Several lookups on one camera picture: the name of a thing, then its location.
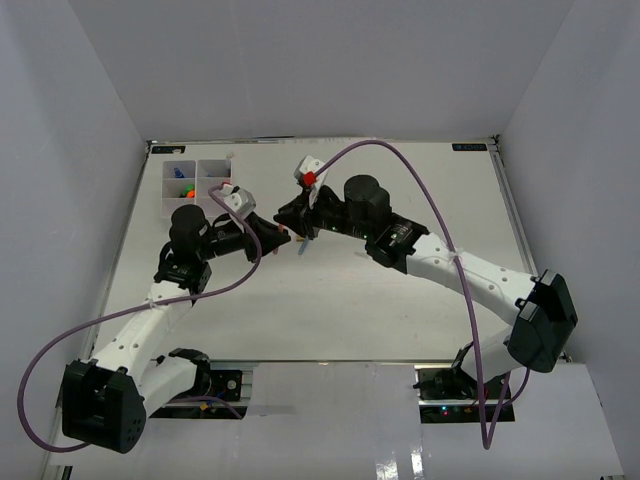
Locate white compartment organizer box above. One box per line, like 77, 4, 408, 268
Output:
161, 159, 232, 219

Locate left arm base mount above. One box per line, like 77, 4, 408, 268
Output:
151, 369, 253, 420

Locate orange tip pink pen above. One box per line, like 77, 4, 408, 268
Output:
272, 224, 285, 256

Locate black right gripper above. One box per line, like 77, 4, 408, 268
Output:
277, 184, 371, 243

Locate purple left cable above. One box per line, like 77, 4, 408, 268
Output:
17, 185, 262, 453

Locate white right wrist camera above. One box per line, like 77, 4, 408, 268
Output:
294, 155, 327, 208

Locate light blue pen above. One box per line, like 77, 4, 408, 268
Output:
298, 238, 310, 256

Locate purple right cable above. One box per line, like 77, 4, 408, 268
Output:
314, 140, 532, 450

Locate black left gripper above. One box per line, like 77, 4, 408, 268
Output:
196, 209, 290, 261

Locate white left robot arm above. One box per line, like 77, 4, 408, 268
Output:
62, 205, 290, 453

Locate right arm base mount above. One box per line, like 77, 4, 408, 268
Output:
413, 344, 515, 424

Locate black logo label left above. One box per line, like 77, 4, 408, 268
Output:
151, 145, 186, 155

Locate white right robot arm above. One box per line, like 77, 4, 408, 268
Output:
274, 175, 578, 399

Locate purple cable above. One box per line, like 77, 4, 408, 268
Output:
314, 140, 532, 450
17, 185, 262, 453

